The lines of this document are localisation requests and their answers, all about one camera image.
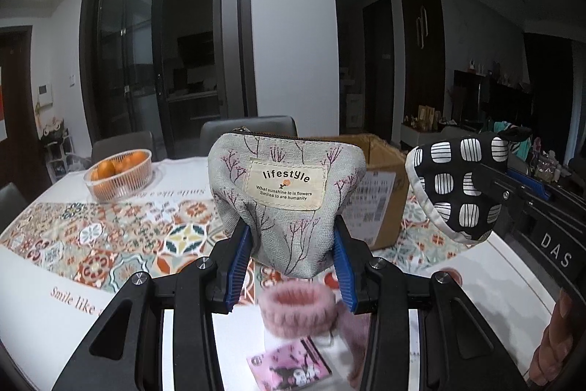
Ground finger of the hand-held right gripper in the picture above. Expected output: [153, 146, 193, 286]
[506, 170, 559, 202]
[471, 163, 520, 209]

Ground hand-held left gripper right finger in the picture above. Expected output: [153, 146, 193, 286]
[333, 214, 527, 391]

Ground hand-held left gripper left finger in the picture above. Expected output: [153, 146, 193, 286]
[64, 219, 252, 391]

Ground black white patterned oven mitt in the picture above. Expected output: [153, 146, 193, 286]
[405, 126, 534, 246]

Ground pink fluffy scrunchie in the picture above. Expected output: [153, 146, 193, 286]
[259, 285, 342, 337]

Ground cardboard box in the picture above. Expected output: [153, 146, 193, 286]
[302, 133, 410, 250]

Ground grey floral zip pouch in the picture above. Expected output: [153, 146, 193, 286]
[207, 126, 368, 279]

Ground person's right hand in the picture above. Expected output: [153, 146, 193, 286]
[526, 288, 578, 387]

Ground colourful clothing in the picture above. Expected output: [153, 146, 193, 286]
[487, 120, 532, 135]

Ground pink fluffy fabric strip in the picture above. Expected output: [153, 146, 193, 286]
[338, 304, 372, 388]

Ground white sideboard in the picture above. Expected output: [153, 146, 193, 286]
[400, 123, 459, 151]

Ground dark low cabinet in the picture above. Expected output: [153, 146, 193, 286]
[453, 70, 534, 130]

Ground pink printed packet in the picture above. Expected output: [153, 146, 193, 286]
[246, 336, 334, 391]

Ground patterned tablecloth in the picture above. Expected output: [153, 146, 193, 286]
[0, 155, 568, 391]

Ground grey dining chair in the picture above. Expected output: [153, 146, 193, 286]
[0, 182, 29, 233]
[92, 131, 154, 165]
[199, 115, 298, 157]

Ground tall dark cabinet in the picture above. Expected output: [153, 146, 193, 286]
[398, 0, 447, 130]

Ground clear plastic fruit basket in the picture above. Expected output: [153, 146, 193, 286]
[83, 149, 154, 204]

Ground stack of cartons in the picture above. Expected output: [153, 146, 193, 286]
[343, 80, 364, 133]

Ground white shelf rack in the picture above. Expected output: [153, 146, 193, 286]
[43, 116, 81, 183]

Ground dark sliding glass door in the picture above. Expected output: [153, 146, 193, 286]
[81, 0, 257, 154]

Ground dark wooden door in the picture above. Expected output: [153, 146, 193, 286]
[0, 27, 51, 190]

